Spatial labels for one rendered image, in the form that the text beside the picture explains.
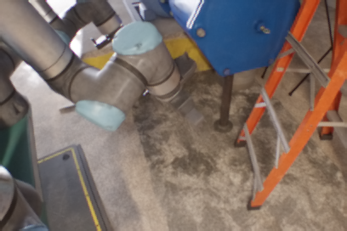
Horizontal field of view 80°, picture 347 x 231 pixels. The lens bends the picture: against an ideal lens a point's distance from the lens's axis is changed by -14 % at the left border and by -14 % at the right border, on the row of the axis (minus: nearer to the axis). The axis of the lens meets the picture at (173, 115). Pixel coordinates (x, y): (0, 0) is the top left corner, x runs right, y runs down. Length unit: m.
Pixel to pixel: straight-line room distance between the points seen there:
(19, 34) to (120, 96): 0.20
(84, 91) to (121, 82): 0.07
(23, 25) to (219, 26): 0.78
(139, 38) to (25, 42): 0.20
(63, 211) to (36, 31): 0.86
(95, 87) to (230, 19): 0.73
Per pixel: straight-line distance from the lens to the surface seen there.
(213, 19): 1.01
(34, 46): 0.46
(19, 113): 0.98
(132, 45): 0.44
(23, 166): 0.81
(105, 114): 0.42
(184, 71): 0.58
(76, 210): 1.12
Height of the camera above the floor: 1.25
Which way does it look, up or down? 43 degrees down
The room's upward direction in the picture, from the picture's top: 5 degrees counter-clockwise
